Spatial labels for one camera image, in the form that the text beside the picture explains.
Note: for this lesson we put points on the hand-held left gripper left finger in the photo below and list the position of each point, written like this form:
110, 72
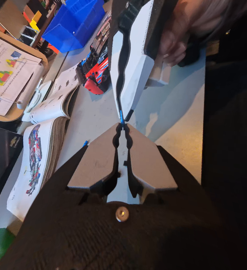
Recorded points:
94, 164

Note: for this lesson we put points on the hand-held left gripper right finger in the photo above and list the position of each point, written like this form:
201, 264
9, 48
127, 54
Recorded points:
150, 166

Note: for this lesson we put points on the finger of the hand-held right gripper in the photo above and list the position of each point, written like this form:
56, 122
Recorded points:
138, 63
116, 63

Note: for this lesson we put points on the blue toy connector pin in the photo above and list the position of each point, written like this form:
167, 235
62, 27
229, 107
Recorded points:
121, 116
85, 143

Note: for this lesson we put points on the grey desk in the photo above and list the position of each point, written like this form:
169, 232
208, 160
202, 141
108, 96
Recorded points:
174, 130

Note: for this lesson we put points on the person's right hand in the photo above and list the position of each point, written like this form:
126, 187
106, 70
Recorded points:
178, 42

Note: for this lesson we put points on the red black toy car model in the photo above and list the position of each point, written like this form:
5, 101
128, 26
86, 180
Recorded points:
94, 69

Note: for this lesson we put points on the blue plastic bin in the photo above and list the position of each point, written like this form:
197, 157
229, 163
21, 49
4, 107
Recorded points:
72, 27

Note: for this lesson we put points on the open instruction booklet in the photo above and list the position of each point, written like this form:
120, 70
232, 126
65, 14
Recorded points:
41, 168

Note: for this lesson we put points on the white stand base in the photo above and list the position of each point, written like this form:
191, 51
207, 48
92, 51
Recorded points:
43, 90

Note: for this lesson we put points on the yellow box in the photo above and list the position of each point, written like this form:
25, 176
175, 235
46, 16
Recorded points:
36, 21

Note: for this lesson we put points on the toy car set box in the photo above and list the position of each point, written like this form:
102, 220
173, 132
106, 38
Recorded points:
1, 158

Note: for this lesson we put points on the printed instruction sheet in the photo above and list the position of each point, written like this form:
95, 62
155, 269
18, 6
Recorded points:
9, 73

